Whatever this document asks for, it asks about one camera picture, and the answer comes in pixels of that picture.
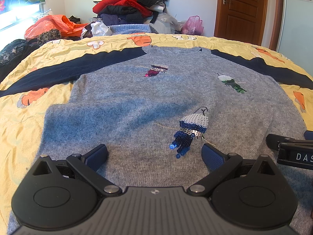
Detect grey sequin sweater navy sleeves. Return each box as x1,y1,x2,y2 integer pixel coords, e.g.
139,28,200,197
0,46,313,235

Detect light blue knit garment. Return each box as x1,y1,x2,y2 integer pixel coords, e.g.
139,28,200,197
109,24,158,35

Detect leopard print garment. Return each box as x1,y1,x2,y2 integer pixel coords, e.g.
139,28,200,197
37,29,62,46

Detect brown wooden door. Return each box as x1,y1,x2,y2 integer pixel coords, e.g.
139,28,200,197
214,0,267,45

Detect pink plastic bag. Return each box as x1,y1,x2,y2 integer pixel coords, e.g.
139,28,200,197
181,15,204,36

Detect white crumpled cloth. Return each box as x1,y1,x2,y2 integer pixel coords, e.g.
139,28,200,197
81,22,112,39

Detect orange plastic bag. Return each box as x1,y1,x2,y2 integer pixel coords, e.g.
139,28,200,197
24,15,87,40

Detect red garment on pile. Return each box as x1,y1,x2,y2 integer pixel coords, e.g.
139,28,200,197
92,0,152,18

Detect grey plastic bag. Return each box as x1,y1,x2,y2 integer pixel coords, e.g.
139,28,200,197
146,13,183,34

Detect yellow carrot print quilt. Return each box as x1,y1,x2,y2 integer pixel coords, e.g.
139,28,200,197
1,32,306,234

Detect dark floral garment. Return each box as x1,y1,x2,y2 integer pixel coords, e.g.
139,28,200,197
0,39,39,82

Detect navy dark clothes in pile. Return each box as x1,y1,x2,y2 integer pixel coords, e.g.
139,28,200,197
98,5,144,26

